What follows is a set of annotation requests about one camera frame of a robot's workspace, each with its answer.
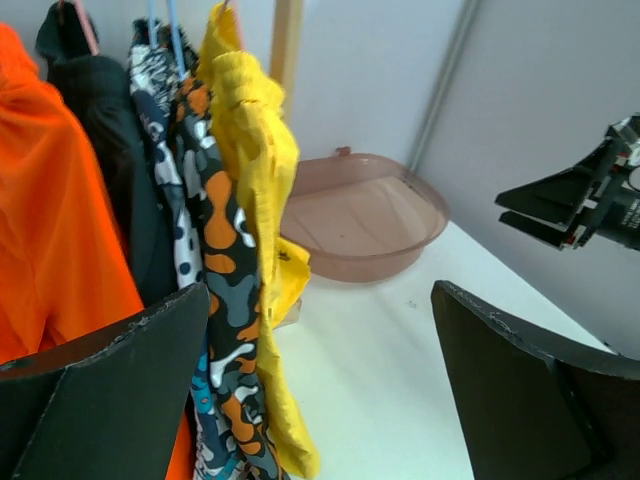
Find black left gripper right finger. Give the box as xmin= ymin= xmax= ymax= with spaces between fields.
xmin=431 ymin=280 xmax=639 ymax=480

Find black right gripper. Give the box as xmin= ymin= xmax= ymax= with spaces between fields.
xmin=495 ymin=114 xmax=639 ymax=250

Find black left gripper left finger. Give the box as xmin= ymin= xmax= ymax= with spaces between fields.
xmin=1 ymin=284 xmax=209 ymax=480

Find bright orange shorts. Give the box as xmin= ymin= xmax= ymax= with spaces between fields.
xmin=1 ymin=25 xmax=195 ymax=479

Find orange grey camouflage shorts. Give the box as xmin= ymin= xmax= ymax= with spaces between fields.
xmin=174 ymin=78 xmax=288 ymax=479

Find yellow shorts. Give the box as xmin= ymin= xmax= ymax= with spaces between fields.
xmin=197 ymin=3 xmax=321 ymax=479

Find dark navy shorts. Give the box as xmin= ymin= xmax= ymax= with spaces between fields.
xmin=35 ymin=1 xmax=177 ymax=305

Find blue patterned shorts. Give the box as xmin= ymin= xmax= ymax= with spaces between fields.
xmin=128 ymin=18 xmax=238 ymax=479

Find translucent pink plastic basin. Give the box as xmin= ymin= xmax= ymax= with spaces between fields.
xmin=281 ymin=147 xmax=449 ymax=283

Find wooden clothes rack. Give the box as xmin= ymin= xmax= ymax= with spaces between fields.
xmin=269 ymin=0 xmax=305 ymax=329

